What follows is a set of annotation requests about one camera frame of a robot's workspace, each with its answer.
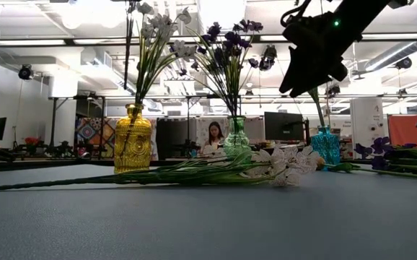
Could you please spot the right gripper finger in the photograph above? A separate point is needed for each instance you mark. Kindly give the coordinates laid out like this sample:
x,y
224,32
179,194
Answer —
x,y
311,85
293,72

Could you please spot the white artificial flower bunch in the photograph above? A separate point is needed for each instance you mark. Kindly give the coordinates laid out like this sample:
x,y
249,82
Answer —
x,y
151,61
194,175

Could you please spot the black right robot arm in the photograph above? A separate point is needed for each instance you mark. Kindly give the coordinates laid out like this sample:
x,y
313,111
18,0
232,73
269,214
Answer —
x,y
371,14

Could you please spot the blue glass vase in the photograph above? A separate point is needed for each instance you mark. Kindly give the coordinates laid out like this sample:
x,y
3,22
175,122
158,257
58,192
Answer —
x,y
325,146

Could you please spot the green glass vase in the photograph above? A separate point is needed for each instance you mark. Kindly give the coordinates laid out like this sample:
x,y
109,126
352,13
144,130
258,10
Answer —
x,y
236,139

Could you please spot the yellow glass vase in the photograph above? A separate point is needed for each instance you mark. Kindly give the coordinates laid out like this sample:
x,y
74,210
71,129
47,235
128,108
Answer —
x,y
132,144

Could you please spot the red background flowers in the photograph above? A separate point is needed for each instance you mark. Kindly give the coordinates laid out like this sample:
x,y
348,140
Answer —
x,y
31,140

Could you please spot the black computer monitor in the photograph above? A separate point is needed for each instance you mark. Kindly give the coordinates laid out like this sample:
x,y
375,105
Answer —
x,y
283,126

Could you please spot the white pillar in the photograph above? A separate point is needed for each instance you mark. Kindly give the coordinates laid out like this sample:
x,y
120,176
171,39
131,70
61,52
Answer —
x,y
367,119

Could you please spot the person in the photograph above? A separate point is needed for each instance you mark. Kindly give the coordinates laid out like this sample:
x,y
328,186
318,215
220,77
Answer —
x,y
214,133

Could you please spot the orange partition panel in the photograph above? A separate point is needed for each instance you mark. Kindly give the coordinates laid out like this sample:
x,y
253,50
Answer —
x,y
408,130

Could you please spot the black partition panel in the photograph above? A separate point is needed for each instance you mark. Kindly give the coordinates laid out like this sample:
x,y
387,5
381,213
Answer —
x,y
172,133

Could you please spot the colourful patterned quilt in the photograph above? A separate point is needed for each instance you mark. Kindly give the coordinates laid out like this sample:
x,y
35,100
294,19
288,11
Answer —
x,y
89,131

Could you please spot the black ceiling camera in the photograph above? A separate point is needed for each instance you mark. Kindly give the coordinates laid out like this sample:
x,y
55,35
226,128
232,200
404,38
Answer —
x,y
404,63
25,72
269,54
333,90

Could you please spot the black aluminium table frame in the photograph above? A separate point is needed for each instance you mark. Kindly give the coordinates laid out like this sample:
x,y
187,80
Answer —
x,y
49,164

